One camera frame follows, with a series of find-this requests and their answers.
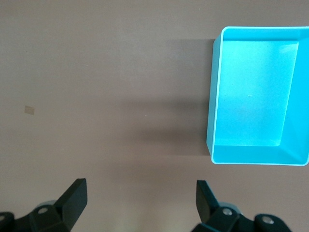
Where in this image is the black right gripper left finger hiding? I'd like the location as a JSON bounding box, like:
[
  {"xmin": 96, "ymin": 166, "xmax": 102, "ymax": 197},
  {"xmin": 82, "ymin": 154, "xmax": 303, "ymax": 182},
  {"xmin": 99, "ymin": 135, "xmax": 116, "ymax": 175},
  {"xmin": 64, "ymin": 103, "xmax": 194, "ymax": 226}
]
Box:
[{"xmin": 0, "ymin": 178, "xmax": 88, "ymax": 232}]

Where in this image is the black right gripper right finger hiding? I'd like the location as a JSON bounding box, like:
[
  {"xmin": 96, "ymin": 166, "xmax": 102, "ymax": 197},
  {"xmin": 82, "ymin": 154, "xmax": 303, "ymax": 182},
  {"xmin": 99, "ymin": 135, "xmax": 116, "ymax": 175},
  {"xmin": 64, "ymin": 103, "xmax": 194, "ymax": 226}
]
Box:
[{"xmin": 193, "ymin": 179, "xmax": 293, "ymax": 232}]

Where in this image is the blue plastic box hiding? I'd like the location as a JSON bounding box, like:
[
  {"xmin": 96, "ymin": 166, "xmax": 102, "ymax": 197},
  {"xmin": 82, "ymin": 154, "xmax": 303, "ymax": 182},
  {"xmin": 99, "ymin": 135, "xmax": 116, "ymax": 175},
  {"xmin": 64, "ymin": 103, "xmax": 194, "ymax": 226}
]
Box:
[{"xmin": 206, "ymin": 26, "xmax": 309, "ymax": 168}]

